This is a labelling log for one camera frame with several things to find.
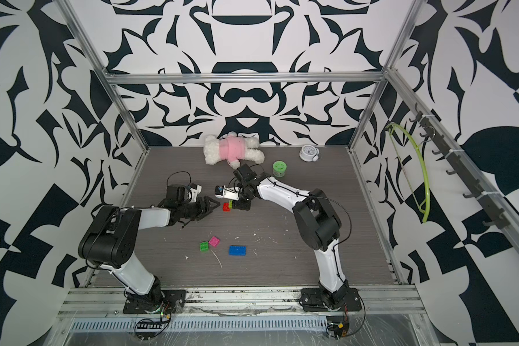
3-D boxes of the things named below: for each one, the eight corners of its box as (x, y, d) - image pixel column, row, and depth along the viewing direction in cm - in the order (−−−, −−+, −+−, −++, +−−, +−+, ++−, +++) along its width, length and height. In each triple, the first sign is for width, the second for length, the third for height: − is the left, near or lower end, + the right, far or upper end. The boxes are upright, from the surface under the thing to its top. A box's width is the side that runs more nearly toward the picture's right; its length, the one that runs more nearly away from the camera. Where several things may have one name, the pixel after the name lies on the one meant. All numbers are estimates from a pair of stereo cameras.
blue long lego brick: (229, 255, 86) (229, 252, 84) (230, 248, 88) (229, 246, 86) (246, 255, 86) (245, 252, 84) (246, 248, 88) (246, 246, 86)
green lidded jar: (273, 177, 109) (273, 171, 105) (272, 166, 113) (273, 160, 110) (286, 177, 109) (287, 171, 105) (285, 166, 113) (286, 160, 110)
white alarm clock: (300, 161, 115) (301, 157, 113) (298, 149, 121) (299, 145, 118) (319, 161, 115) (320, 157, 113) (316, 149, 121) (317, 145, 118)
